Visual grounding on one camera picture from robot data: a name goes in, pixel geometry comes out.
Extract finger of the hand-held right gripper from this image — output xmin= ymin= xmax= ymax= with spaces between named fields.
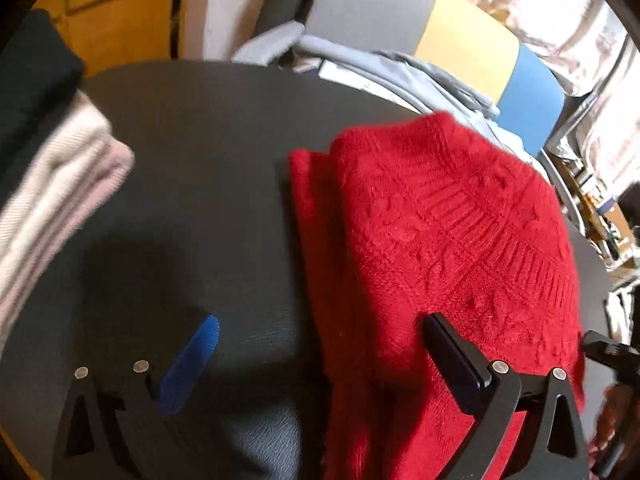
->
xmin=582 ymin=330 xmax=640 ymax=377

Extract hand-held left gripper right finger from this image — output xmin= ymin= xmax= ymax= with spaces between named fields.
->
xmin=422 ymin=312 xmax=591 ymax=480

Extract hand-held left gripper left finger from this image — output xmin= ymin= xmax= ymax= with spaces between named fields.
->
xmin=52 ymin=314 xmax=221 ymax=480

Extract red knitted sweater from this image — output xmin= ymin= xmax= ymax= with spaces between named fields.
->
xmin=287 ymin=112 xmax=587 ymax=480

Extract pink folded garment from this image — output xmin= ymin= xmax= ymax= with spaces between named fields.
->
xmin=0 ymin=140 xmax=136 ymax=331

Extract white folded garment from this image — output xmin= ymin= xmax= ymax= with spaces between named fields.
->
xmin=0 ymin=91 xmax=113 ymax=281

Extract light blue garment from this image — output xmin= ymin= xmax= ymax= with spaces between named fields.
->
xmin=232 ymin=22 xmax=531 ymax=161

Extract white patterned curtain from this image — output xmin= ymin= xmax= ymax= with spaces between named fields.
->
xmin=450 ymin=0 xmax=640 ymax=196

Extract wooden wardrobe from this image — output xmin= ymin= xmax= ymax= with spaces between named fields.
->
xmin=30 ymin=0 xmax=216 ymax=78

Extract grey yellow blue chair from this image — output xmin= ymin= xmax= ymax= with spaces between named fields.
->
xmin=255 ymin=0 xmax=571 ymax=158

